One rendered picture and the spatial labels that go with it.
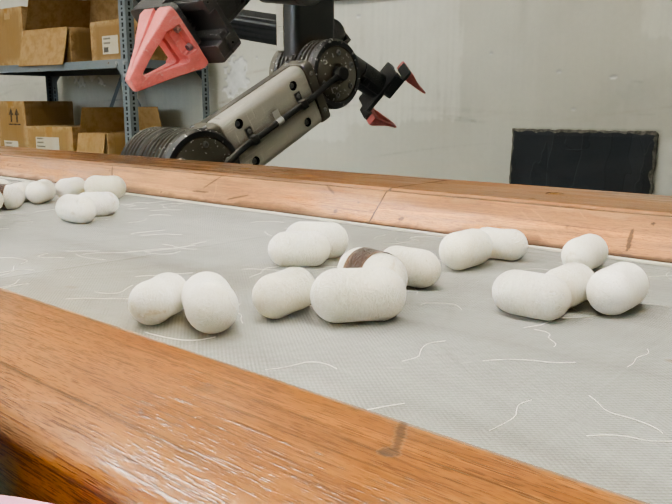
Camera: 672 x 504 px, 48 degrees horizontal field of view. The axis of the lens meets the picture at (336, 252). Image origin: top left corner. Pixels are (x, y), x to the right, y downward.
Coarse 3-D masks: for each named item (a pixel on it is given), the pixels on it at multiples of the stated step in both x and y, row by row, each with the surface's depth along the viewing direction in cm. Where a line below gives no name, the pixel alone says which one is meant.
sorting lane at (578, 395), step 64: (0, 256) 43; (64, 256) 43; (128, 256) 43; (192, 256) 43; (256, 256) 43; (128, 320) 30; (256, 320) 30; (320, 320) 30; (448, 320) 30; (512, 320) 30; (576, 320) 30; (640, 320) 30; (320, 384) 23; (384, 384) 23; (448, 384) 23; (512, 384) 23; (576, 384) 23; (640, 384) 23; (512, 448) 19; (576, 448) 19; (640, 448) 19
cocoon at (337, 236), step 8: (296, 224) 42; (304, 224) 42; (312, 224) 42; (320, 224) 41; (328, 224) 41; (336, 224) 42; (320, 232) 41; (328, 232) 41; (336, 232) 41; (344, 232) 41; (328, 240) 41; (336, 240) 41; (344, 240) 41; (336, 248) 41; (344, 248) 42; (328, 256) 41; (336, 256) 42
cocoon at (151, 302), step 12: (156, 276) 30; (168, 276) 30; (180, 276) 31; (144, 288) 29; (156, 288) 29; (168, 288) 29; (180, 288) 30; (132, 300) 29; (144, 300) 28; (156, 300) 29; (168, 300) 29; (180, 300) 30; (132, 312) 29; (144, 312) 28; (156, 312) 29; (168, 312) 29; (156, 324) 29
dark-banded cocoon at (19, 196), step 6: (6, 186) 61; (12, 186) 61; (6, 192) 61; (12, 192) 61; (18, 192) 61; (6, 198) 61; (12, 198) 61; (18, 198) 61; (24, 198) 62; (6, 204) 61; (12, 204) 61; (18, 204) 62
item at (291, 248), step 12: (276, 240) 39; (288, 240) 39; (300, 240) 39; (312, 240) 39; (324, 240) 39; (276, 252) 39; (288, 252) 39; (300, 252) 39; (312, 252) 39; (324, 252) 39; (288, 264) 39; (300, 264) 40; (312, 264) 40
